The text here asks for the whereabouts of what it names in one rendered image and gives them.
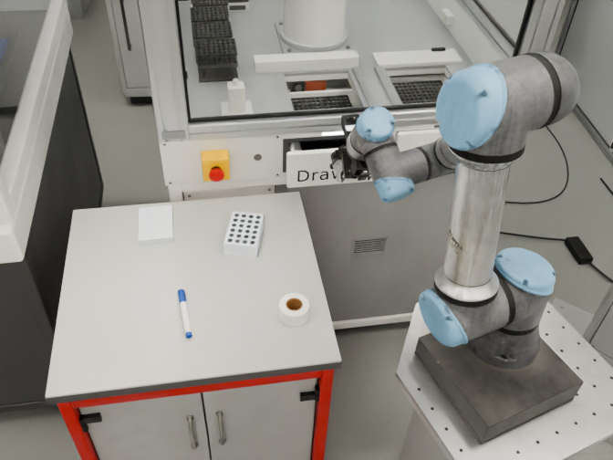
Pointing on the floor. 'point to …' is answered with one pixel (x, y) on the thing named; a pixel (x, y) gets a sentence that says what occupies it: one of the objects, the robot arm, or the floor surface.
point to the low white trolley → (264, 445)
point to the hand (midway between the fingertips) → (345, 164)
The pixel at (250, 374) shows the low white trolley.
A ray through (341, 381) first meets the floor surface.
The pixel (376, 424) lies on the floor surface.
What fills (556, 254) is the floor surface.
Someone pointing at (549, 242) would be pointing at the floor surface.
